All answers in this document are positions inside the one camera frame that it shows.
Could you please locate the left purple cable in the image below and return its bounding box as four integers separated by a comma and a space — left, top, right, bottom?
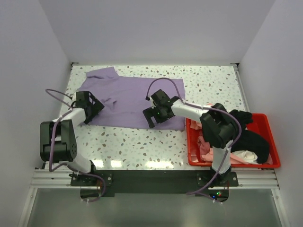
45, 89, 107, 203

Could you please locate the red plastic bin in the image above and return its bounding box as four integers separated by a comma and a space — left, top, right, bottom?
186, 110, 281, 168

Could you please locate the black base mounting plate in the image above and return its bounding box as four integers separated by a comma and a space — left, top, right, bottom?
70, 169, 239, 199

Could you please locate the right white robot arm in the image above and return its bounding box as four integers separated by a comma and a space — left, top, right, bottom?
143, 89, 242, 186

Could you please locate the pink t shirt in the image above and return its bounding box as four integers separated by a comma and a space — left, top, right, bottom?
189, 102, 247, 165

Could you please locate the purple cable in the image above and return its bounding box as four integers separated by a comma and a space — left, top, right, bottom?
145, 77, 242, 197
45, 89, 107, 203

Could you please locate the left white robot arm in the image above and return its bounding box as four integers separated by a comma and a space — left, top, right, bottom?
40, 91, 104, 185

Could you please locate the white t shirt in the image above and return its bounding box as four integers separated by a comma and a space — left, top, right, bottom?
233, 150, 258, 165

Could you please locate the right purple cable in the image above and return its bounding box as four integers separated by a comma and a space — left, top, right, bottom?
145, 77, 242, 197

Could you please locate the black t shirt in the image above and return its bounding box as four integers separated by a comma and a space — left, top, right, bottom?
230, 109, 272, 165

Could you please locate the purple t shirt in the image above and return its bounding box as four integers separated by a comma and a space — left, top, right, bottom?
79, 67, 185, 129

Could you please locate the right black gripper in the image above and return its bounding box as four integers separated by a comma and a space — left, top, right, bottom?
143, 105, 173, 129

